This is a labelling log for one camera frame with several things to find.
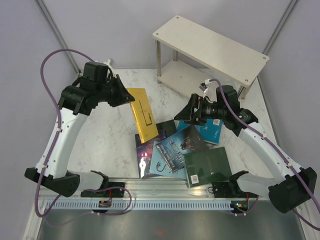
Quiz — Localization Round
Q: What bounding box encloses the white two-tier shelf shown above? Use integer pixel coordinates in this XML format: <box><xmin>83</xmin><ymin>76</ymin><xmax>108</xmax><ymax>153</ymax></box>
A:
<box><xmin>152</xmin><ymin>15</ymin><xmax>270</xmax><ymax>97</ymax></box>

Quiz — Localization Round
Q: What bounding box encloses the yellow book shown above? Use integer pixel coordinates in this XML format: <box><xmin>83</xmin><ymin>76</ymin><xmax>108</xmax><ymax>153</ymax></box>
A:
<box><xmin>127</xmin><ymin>88</ymin><xmax>159</xmax><ymax>143</ymax></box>

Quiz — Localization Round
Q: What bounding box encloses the dark blue Wuthering Heights book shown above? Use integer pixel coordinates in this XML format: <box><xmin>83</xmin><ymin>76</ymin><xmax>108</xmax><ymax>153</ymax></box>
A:
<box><xmin>156</xmin><ymin>125</ymin><xmax>209</xmax><ymax>173</ymax></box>

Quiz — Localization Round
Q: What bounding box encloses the aluminium frame post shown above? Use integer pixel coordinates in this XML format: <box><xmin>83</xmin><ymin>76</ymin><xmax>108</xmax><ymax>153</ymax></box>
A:
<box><xmin>262</xmin><ymin>0</ymin><xmax>300</xmax><ymax>55</ymax></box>
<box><xmin>34</xmin><ymin>0</ymin><xmax>81</xmax><ymax>75</ymax></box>

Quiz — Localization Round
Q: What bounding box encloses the light blue cat book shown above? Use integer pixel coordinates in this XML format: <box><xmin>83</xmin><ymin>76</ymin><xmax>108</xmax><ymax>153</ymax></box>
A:
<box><xmin>149</xmin><ymin>141</ymin><xmax>187</xmax><ymax>180</ymax></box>

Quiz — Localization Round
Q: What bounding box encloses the right aluminium frame post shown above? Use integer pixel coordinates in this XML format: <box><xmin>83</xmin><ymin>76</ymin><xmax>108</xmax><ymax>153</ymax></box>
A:
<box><xmin>262</xmin><ymin>0</ymin><xmax>300</xmax><ymax>55</ymax></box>

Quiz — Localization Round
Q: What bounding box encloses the dark green book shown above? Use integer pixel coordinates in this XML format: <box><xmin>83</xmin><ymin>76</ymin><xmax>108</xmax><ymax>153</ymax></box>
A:
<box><xmin>184</xmin><ymin>147</ymin><xmax>232</xmax><ymax>188</ymax></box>

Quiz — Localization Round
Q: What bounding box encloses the bright blue book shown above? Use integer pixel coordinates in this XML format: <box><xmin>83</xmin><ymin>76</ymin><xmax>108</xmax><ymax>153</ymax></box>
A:
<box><xmin>170</xmin><ymin>119</ymin><xmax>223</xmax><ymax>149</ymax></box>

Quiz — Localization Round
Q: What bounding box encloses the white perforated cable duct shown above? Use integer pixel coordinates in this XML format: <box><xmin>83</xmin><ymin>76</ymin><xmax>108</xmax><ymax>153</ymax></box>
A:
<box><xmin>52</xmin><ymin>198</ymin><xmax>244</xmax><ymax>211</ymax></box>

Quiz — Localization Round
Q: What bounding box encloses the aluminium front rail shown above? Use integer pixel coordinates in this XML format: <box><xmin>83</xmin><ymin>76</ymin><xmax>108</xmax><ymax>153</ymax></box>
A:
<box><xmin>38</xmin><ymin>177</ymin><xmax>261</xmax><ymax>201</ymax></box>

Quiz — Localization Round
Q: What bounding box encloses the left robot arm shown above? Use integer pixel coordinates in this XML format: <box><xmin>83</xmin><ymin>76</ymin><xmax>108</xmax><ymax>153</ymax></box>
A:
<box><xmin>24</xmin><ymin>73</ymin><xmax>134</xmax><ymax>199</ymax></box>

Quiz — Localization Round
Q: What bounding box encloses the left aluminium frame post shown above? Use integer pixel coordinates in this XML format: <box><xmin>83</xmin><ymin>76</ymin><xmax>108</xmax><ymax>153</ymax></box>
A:
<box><xmin>34</xmin><ymin>0</ymin><xmax>81</xmax><ymax>75</ymax></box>

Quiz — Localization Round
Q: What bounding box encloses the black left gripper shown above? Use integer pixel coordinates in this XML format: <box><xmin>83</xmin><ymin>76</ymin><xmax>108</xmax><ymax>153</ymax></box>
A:
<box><xmin>96</xmin><ymin>74</ymin><xmax>135</xmax><ymax>108</ymax></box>

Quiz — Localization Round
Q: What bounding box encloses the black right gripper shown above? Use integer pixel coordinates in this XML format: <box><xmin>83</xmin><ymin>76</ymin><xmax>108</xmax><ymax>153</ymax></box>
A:
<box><xmin>174</xmin><ymin>93</ymin><xmax>227</xmax><ymax>126</ymax></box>

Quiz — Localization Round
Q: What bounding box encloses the purple galaxy cover book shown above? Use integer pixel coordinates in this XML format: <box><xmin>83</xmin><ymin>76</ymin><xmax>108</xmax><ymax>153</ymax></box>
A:
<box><xmin>135</xmin><ymin>130</ymin><xmax>167</xmax><ymax>179</ymax></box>

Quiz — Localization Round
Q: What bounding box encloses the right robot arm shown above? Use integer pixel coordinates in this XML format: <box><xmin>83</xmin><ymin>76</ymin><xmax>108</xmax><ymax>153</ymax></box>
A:
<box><xmin>174</xmin><ymin>85</ymin><xmax>317</xmax><ymax>214</ymax></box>

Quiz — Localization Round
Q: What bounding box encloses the black book Moon and Sixpence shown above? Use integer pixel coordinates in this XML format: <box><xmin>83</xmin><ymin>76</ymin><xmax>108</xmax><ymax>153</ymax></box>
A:
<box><xmin>156</xmin><ymin>119</ymin><xmax>177</xmax><ymax>137</ymax></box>

